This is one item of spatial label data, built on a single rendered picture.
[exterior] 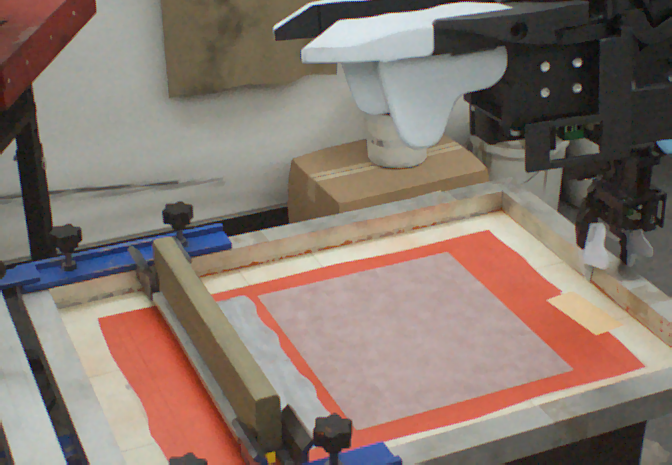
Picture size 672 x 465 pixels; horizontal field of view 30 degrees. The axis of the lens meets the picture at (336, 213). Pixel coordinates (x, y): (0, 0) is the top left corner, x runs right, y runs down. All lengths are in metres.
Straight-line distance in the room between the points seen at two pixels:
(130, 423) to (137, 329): 0.21
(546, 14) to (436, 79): 0.05
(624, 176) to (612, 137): 1.09
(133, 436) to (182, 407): 0.08
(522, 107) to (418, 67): 0.06
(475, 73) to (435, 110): 0.02
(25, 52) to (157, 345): 0.86
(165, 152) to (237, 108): 0.25
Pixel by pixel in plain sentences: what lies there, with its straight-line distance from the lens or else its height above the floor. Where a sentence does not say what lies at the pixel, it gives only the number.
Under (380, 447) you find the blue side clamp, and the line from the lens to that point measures 1.40.
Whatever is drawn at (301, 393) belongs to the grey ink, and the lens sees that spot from 1.55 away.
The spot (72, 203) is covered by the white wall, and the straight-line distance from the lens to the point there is 3.68.
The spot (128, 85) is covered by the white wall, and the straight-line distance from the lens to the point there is 3.58.
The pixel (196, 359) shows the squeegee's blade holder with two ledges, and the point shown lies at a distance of 1.56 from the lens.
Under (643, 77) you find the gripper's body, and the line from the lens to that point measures 0.62.
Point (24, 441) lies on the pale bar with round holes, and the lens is 1.39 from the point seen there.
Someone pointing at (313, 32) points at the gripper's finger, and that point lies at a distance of 0.59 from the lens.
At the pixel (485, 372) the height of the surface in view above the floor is 0.96.
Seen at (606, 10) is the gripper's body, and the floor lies 1.68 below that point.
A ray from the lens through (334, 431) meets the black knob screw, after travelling 1.32.
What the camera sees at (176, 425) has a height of 0.96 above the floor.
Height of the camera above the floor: 1.85
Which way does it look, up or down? 27 degrees down
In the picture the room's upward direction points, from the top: 1 degrees counter-clockwise
